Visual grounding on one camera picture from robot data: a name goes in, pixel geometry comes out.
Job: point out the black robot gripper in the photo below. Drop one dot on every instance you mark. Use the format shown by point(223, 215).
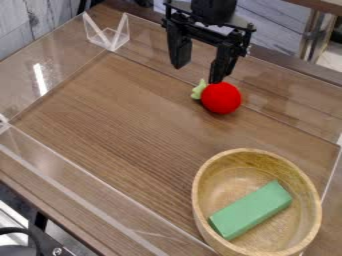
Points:
point(211, 22)

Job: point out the red plush fruit green leaf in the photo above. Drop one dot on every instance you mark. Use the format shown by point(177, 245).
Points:
point(219, 97)

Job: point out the metal table leg background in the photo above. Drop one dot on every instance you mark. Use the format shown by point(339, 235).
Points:
point(315, 35)

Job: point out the oval wooden bowl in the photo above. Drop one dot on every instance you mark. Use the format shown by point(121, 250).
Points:
point(227, 177)

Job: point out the green rectangular block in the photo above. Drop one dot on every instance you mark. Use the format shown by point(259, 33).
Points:
point(248, 211)

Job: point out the clear acrylic corner bracket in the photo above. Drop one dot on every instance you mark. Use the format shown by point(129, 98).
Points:
point(106, 38)

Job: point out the clear acrylic tray wall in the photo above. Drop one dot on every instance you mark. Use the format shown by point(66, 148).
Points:
point(114, 225)

